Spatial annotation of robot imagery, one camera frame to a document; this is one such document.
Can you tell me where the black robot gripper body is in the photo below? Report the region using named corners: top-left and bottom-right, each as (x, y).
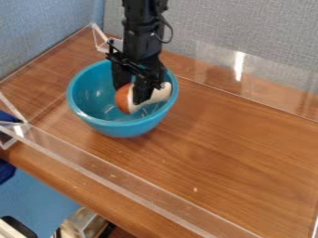
top-left (106, 28), bottom-right (167, 79)

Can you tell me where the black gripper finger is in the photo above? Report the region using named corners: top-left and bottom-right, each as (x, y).
top-left (132, 75), bottom-right (164, 105)
top-left (112, 62), bottom-right (132, 90)

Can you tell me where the brown and white toy mushroom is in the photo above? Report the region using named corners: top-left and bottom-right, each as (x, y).
top-left (115, 82), bottom-right (172, 114)

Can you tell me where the blue plastic bowl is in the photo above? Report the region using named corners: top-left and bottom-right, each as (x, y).
top-left (67, 60), bottom-right (179, 138)

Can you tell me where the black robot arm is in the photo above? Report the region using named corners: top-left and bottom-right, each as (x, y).
top-left (106, 0), bottom-right (168, 105)

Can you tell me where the clear acrylic back barrier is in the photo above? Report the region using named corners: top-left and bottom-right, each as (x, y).
top-left (162, 44), bottom-right (318, 123)

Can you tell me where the clear acrylic barrier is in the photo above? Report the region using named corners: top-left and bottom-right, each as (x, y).
top-left (162, 44), bottom-right (318, 123)
top-left (0, 91), bottom-right (266, 238)

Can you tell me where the clear acrylic front barrier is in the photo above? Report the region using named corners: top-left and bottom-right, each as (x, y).
top-left (0, 91), bottom-right (266, 238)

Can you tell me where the blue cloth object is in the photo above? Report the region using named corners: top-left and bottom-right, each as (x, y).
top-left (0, 110), bottom-right (21, 185)

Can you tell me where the clear plastic container below table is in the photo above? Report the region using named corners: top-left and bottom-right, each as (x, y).
top-left (51, 207), bottom-right (108, 238)

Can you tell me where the black and white object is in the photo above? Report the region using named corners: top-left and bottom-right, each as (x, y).
top-left (0, 216), bottom-right (39, 238)

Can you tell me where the clear acrylic corner bracket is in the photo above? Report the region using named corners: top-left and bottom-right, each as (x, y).
top-left (91, 23), bottom-right (123, 53)

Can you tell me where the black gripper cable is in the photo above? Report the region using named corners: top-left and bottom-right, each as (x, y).
top-left (154, 13), bottom-right (174, 45)

